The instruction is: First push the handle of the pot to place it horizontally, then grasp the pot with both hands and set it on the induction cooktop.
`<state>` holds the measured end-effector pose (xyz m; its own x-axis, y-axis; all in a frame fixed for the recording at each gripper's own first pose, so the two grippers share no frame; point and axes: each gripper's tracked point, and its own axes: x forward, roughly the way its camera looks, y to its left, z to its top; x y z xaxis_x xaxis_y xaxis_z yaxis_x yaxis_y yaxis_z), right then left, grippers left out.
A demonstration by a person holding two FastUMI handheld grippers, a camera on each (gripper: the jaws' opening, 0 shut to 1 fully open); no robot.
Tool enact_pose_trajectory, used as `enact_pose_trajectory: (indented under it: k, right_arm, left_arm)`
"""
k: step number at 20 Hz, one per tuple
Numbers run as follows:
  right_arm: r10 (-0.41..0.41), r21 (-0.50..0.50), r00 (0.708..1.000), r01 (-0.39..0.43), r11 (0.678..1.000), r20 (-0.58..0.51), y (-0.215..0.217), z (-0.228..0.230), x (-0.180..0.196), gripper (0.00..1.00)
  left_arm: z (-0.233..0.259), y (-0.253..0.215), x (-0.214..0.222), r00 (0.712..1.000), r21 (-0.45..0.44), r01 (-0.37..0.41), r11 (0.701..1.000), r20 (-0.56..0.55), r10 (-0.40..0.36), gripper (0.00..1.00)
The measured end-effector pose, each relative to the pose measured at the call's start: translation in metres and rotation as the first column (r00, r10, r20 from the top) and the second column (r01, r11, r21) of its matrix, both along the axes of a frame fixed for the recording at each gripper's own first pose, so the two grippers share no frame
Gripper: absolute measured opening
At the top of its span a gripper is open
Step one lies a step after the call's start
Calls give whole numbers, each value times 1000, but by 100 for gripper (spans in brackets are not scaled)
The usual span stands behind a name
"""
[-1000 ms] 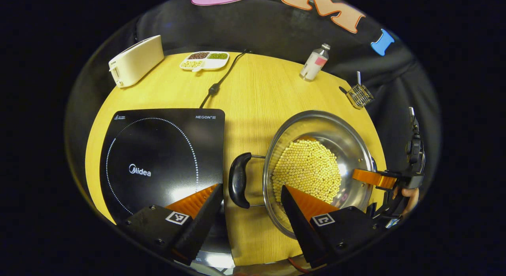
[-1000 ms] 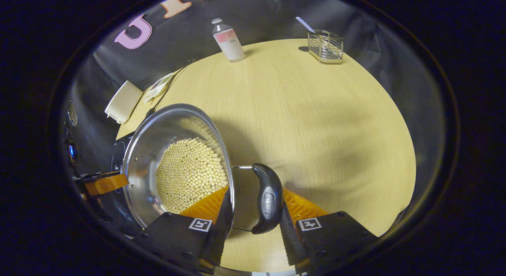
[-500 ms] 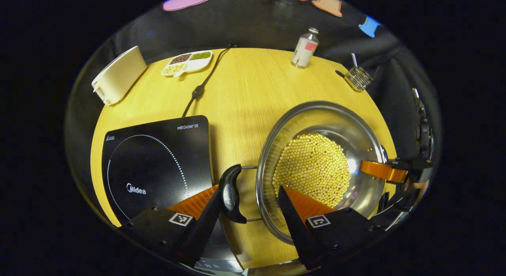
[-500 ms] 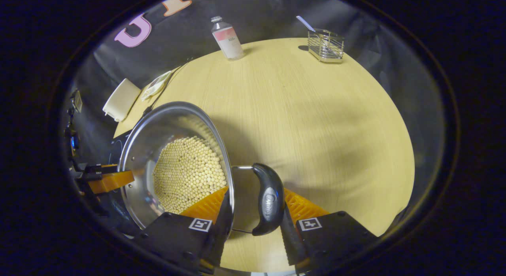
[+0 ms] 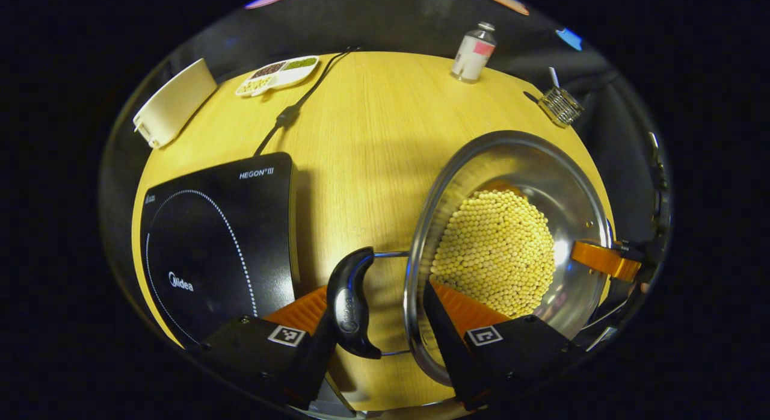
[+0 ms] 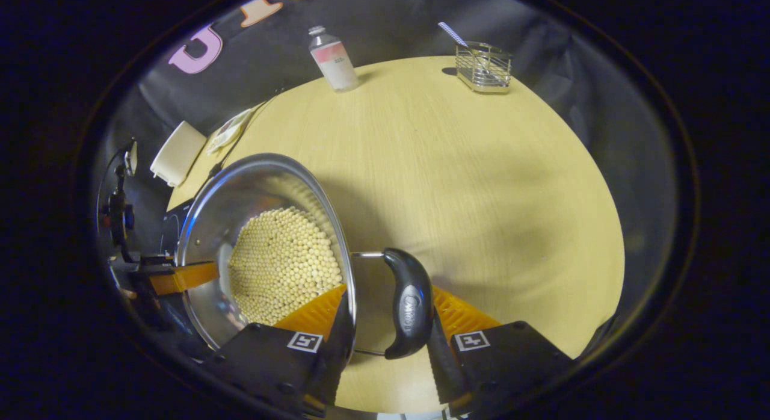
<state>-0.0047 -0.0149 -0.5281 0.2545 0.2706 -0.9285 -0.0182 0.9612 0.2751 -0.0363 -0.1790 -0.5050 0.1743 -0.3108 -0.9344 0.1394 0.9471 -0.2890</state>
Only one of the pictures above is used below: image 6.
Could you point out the white divided dish of beans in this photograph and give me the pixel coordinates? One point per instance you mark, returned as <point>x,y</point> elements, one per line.
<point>228,131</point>

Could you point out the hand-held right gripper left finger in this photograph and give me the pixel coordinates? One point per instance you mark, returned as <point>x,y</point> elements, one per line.
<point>334,366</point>

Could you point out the white toaster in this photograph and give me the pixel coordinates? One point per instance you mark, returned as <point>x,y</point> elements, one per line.
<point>177,154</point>

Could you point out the black induction cooktop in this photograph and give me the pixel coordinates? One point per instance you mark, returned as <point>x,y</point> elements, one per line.
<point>171,233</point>

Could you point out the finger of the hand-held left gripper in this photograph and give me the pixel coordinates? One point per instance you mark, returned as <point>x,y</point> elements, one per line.
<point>186,277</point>

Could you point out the pile of yellow soybeans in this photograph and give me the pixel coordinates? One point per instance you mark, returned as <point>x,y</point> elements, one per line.
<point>283,263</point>

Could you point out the stainless steel pot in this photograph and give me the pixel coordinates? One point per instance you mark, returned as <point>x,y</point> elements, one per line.
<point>240,191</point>

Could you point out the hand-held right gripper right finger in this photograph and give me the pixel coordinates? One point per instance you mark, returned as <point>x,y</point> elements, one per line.
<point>445,372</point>

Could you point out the striped straw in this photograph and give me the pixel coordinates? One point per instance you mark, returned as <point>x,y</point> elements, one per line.
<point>452,33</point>

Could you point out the small bottle with pink label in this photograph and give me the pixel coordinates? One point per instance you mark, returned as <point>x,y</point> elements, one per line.
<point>334,62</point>

